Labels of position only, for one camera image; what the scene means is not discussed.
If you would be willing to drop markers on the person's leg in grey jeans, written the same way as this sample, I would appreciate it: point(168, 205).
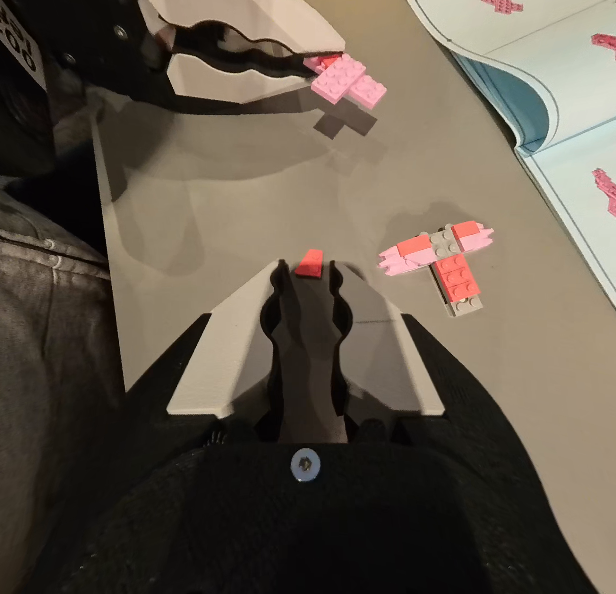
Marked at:
point(48, 315)

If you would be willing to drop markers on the pink plate brick assembly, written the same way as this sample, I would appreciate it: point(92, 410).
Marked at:
point(337, 77)

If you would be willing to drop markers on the red slope brick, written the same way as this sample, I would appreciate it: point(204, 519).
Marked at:
point(308, 264)

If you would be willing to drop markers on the pink red grey brick model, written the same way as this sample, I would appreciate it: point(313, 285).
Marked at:
point(452, 276)

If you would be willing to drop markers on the open instruction booklet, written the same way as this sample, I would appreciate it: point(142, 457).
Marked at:
point(529, 26)

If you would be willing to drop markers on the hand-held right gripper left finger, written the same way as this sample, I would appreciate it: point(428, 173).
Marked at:
point(226, 363)

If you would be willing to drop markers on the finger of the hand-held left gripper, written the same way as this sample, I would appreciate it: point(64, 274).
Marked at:
point(250, 7)
point(216, 84)

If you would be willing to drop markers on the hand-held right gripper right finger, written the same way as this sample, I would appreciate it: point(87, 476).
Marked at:
point(385, 363)

